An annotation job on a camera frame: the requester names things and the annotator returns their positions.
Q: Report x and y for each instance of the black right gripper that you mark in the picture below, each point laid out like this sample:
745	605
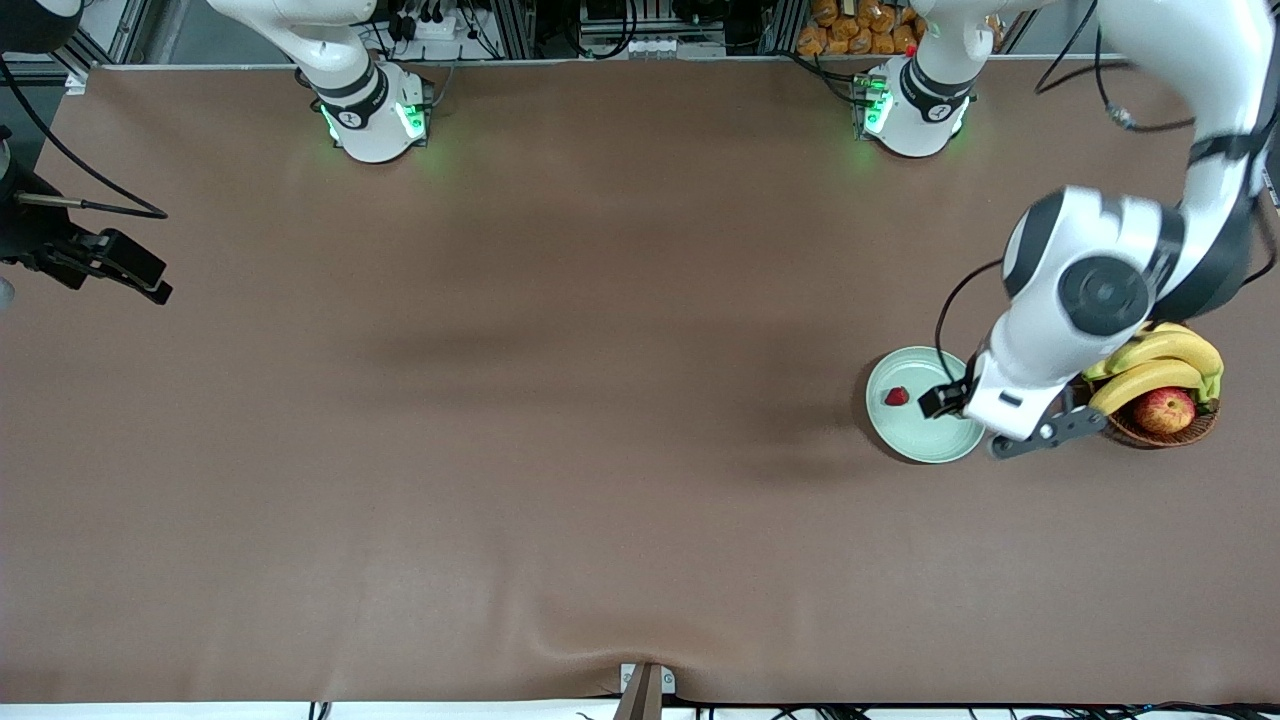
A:
42	243

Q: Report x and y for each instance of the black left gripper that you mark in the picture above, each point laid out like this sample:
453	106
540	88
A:
946	398

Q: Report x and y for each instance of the red toy strawberry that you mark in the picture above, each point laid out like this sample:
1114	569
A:
897	396

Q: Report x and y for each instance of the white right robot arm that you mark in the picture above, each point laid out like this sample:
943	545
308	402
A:
350	60

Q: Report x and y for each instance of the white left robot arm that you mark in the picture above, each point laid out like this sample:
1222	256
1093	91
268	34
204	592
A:
1040	340

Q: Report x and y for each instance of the light green round plate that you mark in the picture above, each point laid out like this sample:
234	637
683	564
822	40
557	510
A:
905	430

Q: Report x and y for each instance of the brown wicker basket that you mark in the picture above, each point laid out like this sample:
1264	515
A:
1150	440

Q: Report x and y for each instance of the red yellow apple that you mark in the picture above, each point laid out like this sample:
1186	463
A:
1163	410

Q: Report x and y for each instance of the yellow banana bunch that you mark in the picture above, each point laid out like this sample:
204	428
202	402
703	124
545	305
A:
1160	355

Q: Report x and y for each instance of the brown table cover mat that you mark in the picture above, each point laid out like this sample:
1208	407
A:
600	520

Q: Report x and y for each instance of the orange bread rolls pile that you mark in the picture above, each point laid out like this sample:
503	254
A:
850	30

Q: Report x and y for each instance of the white power strip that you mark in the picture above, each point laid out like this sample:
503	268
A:
435	28

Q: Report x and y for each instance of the white connector block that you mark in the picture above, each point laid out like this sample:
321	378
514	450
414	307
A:
660	46

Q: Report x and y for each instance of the aluminium frame corner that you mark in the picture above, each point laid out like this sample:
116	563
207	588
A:
77	82

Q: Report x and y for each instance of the aluminium frame post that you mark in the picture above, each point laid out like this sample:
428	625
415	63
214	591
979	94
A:
780	25
515	25

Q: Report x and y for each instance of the silver metal table bracket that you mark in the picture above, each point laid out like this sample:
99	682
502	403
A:
628	680

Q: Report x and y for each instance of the brown camera pole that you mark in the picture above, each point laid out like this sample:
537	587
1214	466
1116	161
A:
642	702

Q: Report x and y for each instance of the silver table edge rail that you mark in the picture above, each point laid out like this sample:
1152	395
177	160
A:
600	62

